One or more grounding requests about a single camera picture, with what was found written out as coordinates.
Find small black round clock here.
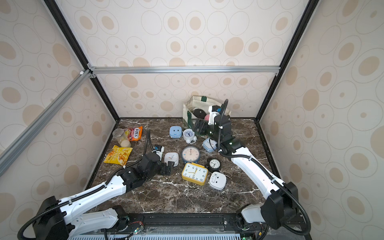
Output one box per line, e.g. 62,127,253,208
205,158,222,173

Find white square clock face-down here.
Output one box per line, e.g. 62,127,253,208
209,172,227,191

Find aluminium horizontal back rail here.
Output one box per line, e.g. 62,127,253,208
91,66,280,74

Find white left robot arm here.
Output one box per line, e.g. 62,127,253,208
17,153,174,240

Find black right frame post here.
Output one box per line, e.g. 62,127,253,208
255,0,319,123

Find blue round clock beige face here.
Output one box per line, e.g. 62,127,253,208
181,146,201,164

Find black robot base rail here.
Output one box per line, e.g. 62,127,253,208
68,209,304,240

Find small white round clock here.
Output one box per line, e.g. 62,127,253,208
183,129,197,144

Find blue square clock white face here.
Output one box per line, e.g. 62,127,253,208
202,138,217,153

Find yellow rectangular alarm clock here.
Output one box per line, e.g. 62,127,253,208
182,163,208,186

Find white square clock orange hands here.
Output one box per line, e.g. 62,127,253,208
164,152,179,167

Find aluminium left side rail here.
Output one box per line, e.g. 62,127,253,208
1,70,91,175

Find yellow chips snack bag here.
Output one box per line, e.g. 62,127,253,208
104,146,133,166

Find light blue square clock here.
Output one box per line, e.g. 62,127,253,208
169,126,183,139

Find black vertical frame post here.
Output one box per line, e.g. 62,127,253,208
44,0,120,122

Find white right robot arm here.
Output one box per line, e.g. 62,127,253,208
193,115,312,236

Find canvas tote bag green handles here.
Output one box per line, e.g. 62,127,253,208
183,96,231,139

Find black-backed white twin-bell clock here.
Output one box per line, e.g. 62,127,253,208
193,109,207,120

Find orange Fox's candy bag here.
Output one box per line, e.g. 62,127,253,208
126,126,143,142

